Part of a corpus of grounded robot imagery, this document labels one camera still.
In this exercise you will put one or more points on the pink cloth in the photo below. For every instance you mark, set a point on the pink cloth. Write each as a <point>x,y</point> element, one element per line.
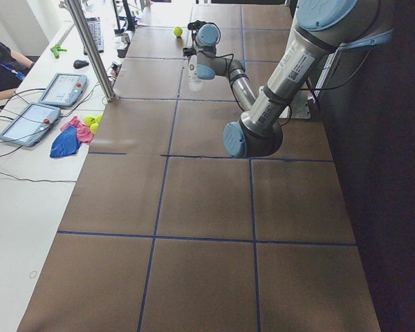
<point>83,132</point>

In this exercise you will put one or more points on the black computer mouse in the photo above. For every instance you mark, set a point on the black computer mouse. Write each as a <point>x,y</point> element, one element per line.
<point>78,64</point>

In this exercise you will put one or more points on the black keyboard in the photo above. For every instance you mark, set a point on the black keyboard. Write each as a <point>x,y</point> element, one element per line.
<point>96,32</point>

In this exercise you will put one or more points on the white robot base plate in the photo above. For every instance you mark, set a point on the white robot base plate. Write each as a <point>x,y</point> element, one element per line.
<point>303,106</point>

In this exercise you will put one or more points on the green plastic tool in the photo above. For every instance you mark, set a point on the green plastic tool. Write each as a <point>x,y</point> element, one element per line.
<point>56,50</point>

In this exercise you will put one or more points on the blue cloth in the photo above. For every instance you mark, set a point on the blue cloth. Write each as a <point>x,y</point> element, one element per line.
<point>66,144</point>

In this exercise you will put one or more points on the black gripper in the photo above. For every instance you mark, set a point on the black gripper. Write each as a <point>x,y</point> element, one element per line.
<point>189,51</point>

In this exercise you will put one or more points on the teach pendant near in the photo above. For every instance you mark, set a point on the teach pendant near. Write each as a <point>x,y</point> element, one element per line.
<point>30,126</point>

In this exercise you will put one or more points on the clear tennis ball can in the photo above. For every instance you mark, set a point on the clear tennis ball can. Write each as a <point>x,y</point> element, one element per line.
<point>195,84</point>

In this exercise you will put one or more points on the teach pendant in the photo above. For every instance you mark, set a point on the teach pendant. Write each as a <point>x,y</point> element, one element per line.
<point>64,90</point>
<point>30,126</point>

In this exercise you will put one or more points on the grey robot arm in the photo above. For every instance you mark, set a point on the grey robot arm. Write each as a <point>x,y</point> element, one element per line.
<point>319,28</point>

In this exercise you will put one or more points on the silver metal cup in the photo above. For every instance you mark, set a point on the silver metal cup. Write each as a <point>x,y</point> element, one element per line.
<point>125,38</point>

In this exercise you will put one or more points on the black monitor stand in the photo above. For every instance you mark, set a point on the black monitor stand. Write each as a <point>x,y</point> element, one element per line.
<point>125,20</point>

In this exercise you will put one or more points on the seated person dark shirt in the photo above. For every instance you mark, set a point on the seated person dark shirt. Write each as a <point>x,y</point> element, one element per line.
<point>14,68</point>

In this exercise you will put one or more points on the teach pendant far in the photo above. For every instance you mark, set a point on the teach pendant far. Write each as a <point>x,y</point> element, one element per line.
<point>64,90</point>

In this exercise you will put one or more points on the yellow tennis ball on cloth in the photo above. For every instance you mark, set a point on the yellow tennis ball on cloth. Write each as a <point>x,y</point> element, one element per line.
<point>89,120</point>

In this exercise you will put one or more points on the yellow tennis ball far right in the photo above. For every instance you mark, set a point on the yellow tennis ball far right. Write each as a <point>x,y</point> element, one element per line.
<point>178,31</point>

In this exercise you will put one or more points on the aluminium frame post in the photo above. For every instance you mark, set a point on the aluminium frame post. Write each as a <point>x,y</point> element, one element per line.
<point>75,9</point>

